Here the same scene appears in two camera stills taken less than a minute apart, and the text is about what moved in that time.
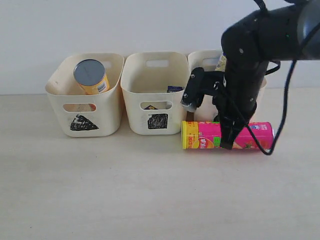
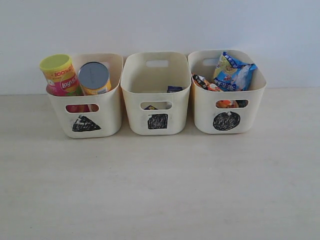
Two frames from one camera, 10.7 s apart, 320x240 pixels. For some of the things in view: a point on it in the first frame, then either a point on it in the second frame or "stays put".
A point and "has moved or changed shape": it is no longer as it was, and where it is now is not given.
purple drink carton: x=150 y=107 stays put
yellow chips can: x=90 y=74 has moved or changed shape
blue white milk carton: x=173 y=88 stays put
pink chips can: x=206 y=134 to x=60 y=76
